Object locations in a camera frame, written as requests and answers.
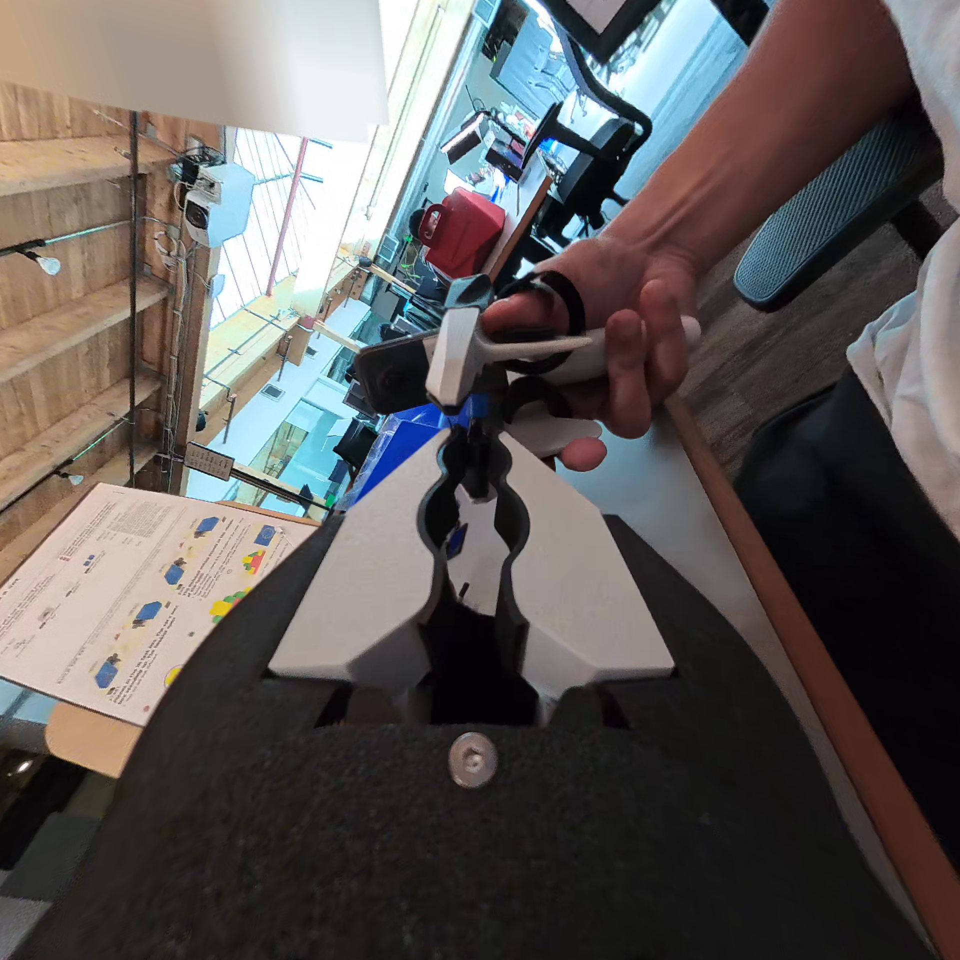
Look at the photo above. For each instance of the black office chair with armrests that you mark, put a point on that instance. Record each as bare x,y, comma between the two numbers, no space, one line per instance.
592,165

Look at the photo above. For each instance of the grey mesh office chair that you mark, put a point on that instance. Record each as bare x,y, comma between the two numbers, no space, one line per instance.
825,210

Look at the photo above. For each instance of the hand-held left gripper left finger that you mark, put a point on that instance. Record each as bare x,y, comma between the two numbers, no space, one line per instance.
360,585

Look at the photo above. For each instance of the red tote bag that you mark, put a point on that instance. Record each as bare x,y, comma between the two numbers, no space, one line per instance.
469,232

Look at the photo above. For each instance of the black lego connector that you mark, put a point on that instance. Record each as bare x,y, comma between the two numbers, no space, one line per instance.
480,465

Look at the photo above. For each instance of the black framed tag sign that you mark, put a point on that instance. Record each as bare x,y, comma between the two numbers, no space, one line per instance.
607,46

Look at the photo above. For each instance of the blue plastic bin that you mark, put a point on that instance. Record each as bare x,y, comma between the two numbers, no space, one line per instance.
409,442

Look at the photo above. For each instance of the instruction sheet on wooden board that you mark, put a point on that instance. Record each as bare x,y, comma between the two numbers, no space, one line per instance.
112,585

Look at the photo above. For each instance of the person's right hand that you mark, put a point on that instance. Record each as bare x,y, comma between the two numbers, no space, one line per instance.
652,300

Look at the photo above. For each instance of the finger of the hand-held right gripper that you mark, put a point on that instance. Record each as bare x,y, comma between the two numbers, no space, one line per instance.
454,360

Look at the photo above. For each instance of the person's right forearm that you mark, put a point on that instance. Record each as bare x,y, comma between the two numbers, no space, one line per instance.
750,135

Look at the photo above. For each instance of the black light panel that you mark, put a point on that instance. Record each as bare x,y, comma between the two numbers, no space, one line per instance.
465,135

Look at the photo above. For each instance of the person's dark trousers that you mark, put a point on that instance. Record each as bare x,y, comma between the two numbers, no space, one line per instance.
862,562

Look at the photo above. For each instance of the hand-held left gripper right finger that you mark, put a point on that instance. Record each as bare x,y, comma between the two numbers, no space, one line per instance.
585,585

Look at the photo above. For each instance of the white ceiling projector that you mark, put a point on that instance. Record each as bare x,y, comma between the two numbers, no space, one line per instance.
206,214

